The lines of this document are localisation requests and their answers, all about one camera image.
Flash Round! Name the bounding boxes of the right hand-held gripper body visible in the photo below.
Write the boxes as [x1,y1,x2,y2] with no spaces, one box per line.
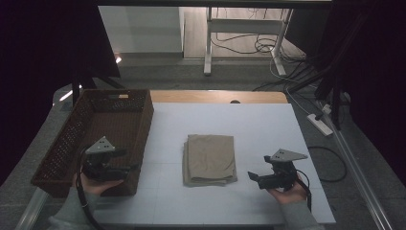
[258,148,309,192]

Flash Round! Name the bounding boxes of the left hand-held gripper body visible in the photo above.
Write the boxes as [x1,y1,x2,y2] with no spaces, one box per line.
[81,136,129,182]

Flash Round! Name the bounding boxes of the person's right hand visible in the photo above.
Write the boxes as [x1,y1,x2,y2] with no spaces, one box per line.
[266,181,308,205]

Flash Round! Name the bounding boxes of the person's left hand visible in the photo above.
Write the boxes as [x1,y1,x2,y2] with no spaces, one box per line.
[72,172,124,196]

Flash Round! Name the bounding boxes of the brown wicker basket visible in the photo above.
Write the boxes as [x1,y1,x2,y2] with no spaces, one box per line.
[30,88,155,198]

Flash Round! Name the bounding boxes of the white table mat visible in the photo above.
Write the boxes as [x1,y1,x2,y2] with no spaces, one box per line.
[91,102,337,226]

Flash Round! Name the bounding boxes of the folded beige cloth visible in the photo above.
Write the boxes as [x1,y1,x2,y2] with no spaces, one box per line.
[182,133,238,188]

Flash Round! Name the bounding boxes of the white power strip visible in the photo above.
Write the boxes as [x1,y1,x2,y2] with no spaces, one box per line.
[306,113,334,137]

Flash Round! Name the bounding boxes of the dark curtain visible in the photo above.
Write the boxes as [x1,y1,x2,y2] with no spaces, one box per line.
[0,0,122,186]
[285,0,406,180]

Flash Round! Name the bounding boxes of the white cabinet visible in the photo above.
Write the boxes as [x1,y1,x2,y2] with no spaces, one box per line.
[98,6,186,55]

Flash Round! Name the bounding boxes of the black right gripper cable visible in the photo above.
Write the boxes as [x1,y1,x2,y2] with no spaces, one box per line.
[294,168,313,213]

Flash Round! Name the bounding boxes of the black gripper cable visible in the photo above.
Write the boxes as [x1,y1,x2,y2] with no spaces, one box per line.
[294,168,313,213]
[76,145,106,230]

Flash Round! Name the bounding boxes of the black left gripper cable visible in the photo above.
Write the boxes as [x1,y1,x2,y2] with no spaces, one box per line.
[76,145,106,230]

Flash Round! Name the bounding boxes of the black looped floor cable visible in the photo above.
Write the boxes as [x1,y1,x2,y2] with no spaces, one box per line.
[307,146,348,184]

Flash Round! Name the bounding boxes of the metal rail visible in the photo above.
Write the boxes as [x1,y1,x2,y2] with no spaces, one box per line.
[315,100,395,230]
[14,187,51,230]

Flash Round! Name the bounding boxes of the tangle of floor cables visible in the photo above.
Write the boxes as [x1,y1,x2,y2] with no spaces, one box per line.
[210,7,320,94]

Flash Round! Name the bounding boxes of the white desk frame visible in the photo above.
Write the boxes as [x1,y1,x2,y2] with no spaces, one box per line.
[203,7,295,78]

